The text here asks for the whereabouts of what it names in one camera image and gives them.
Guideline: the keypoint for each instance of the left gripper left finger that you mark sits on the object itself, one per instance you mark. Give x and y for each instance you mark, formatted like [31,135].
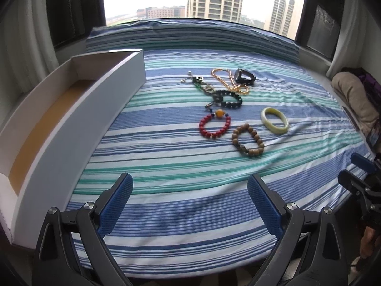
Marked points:
[70,249]

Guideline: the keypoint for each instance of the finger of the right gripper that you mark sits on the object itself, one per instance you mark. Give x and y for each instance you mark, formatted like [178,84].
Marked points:
[363,163]
[355,185]

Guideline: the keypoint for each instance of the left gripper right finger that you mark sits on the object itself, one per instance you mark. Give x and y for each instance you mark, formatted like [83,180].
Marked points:
[323,260]

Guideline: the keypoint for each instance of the pale green jade bangle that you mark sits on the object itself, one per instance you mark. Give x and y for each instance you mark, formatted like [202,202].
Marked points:
[274,120]

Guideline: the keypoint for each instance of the red bead bracelet amber bead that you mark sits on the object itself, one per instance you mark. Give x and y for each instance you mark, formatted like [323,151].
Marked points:
[215,124]

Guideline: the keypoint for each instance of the person's right hand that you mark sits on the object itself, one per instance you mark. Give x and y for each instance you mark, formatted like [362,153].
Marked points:
[369,242]

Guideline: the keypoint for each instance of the beige folded blanket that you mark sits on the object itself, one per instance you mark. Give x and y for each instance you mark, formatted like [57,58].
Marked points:
[352,92]

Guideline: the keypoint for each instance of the right white curtain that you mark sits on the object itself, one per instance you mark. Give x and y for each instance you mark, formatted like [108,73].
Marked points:
[351,37]

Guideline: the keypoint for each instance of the white curtain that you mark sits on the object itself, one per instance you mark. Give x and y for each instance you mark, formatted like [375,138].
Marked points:
[27,51]
[351,37]

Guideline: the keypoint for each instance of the white cardboard box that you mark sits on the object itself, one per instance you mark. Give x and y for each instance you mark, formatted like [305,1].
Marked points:
[51,135]

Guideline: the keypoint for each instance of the blue green striped bedsheet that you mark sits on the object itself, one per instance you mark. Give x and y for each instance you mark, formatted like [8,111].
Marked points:
[190,213]

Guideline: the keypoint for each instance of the black smart band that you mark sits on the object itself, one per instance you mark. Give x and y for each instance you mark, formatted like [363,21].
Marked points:
[244,77]

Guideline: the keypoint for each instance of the left white curtain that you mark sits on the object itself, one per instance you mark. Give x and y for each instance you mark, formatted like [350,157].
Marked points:
[27,51]

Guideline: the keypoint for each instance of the green cord silver charm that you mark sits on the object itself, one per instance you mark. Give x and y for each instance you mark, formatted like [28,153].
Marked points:
[198,82]

